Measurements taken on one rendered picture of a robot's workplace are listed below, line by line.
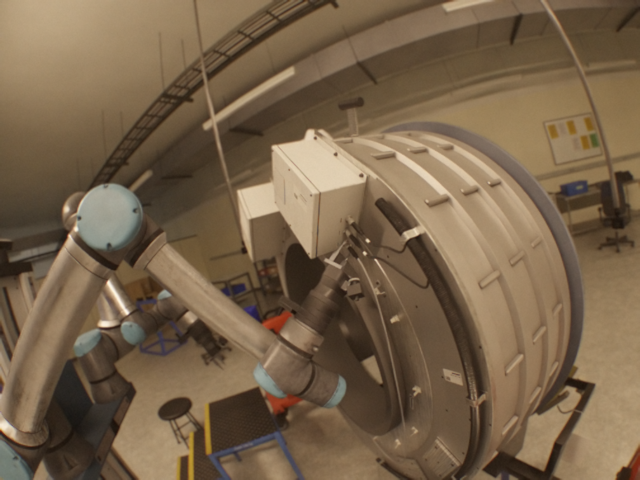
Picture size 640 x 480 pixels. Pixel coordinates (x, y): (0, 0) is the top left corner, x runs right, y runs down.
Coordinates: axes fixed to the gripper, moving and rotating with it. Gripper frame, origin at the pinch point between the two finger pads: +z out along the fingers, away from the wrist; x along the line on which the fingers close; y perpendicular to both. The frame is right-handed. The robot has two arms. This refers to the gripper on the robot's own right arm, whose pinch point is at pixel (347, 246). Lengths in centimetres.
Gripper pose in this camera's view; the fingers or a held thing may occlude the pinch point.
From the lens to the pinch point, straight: 64.6
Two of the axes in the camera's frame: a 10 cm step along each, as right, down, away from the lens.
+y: 7.4, 3.3, -5.9
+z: 5.4, -8.1, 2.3
